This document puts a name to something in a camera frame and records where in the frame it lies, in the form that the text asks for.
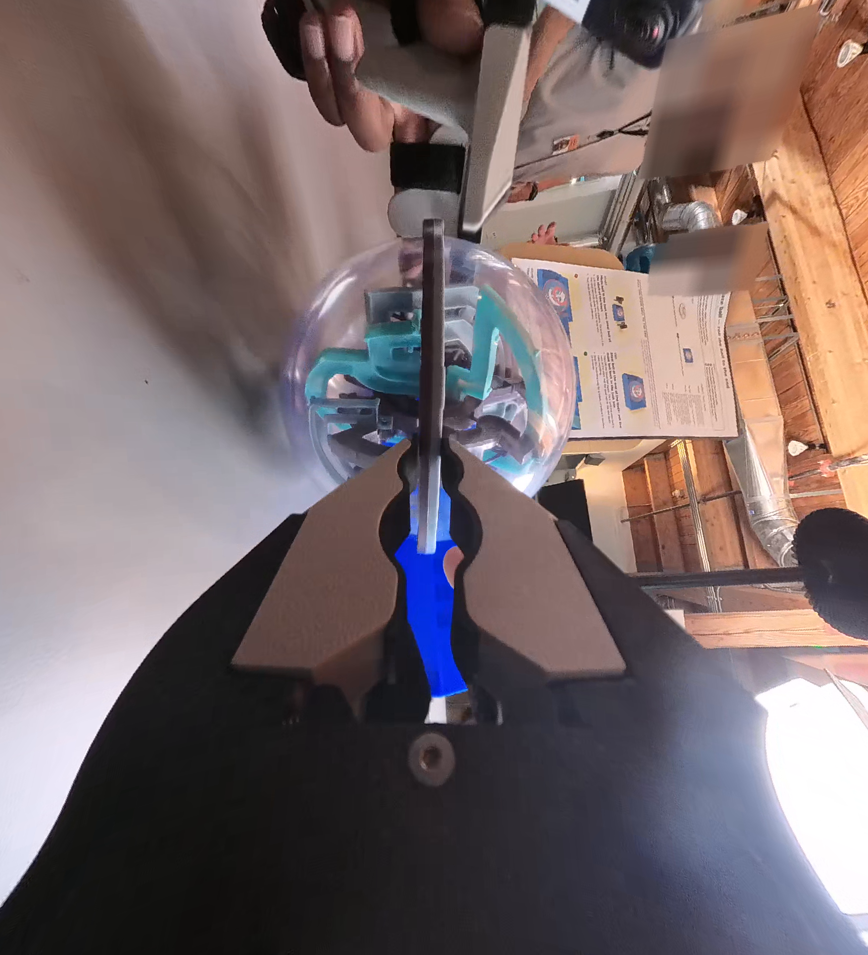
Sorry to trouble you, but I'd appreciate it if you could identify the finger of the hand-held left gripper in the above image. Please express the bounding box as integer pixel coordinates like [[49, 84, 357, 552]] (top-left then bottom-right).
[[460, 24, 534, 234]]

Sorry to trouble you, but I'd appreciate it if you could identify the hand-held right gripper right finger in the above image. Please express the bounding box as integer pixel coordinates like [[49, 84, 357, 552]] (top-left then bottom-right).
[[443, 439, 629, 721]]

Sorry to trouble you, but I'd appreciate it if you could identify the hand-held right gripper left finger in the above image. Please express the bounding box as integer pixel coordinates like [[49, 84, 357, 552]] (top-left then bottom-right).
[[231, 439, 415, 706]]

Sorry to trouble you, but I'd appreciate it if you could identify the clear maze ball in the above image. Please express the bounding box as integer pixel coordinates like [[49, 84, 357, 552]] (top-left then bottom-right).
[[281, 218, 580, 557]]

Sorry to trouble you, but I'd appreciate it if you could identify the person's left hand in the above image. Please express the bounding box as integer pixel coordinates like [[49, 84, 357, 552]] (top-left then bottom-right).
[[299, 0, 484, 152]]

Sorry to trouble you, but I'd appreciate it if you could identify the blue plastic bin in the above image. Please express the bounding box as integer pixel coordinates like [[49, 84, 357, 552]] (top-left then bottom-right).
[[393, 477, 471, 700]]

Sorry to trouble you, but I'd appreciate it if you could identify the black disc on pole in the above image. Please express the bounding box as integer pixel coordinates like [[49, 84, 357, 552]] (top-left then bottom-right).
[[628, 507, 868, 643]]

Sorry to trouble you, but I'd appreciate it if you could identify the white softbox light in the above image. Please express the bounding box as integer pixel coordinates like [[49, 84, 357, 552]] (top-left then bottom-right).
[[755, 675, 868, 917]]

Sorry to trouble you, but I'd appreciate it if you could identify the silver ventilation duct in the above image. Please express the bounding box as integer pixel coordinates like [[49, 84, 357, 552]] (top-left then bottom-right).
[[723, 418, 804, 570]]

